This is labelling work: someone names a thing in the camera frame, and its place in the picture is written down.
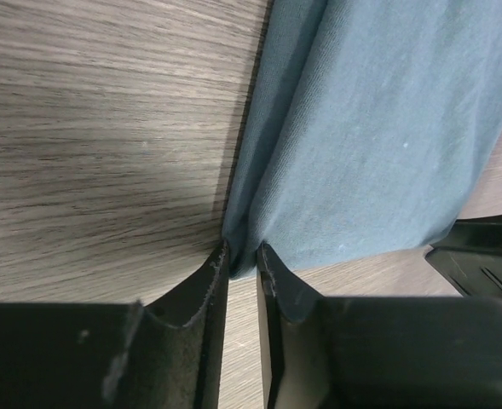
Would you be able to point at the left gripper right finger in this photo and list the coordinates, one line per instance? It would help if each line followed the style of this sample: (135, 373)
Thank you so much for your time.
(374, 352)

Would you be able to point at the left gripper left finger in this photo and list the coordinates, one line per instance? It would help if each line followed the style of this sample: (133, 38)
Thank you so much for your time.
(165, 354)

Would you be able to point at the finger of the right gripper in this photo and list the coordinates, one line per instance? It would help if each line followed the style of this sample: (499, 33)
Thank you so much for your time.
(470, 257)

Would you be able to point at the grey-blue t-shirt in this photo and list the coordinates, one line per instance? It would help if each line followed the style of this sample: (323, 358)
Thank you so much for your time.
(369, 126)

